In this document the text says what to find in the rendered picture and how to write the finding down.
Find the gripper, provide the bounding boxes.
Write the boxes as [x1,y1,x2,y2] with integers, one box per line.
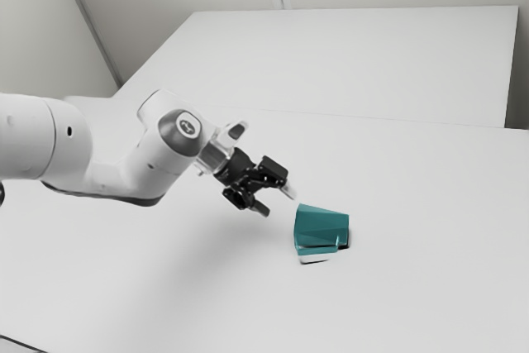
[213,147,298,218]

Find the teal faceted mug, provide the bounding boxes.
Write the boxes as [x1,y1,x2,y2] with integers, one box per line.
[293,203,352,265]

